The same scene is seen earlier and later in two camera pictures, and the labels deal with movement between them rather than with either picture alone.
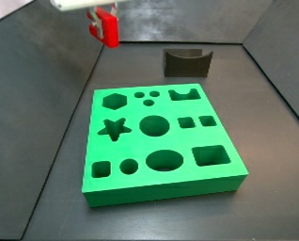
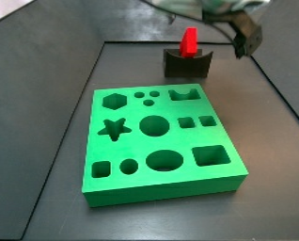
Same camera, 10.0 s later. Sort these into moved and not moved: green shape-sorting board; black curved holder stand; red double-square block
Moved: red double-square block
Not moved: green shape-sorting board; black curved holder stand
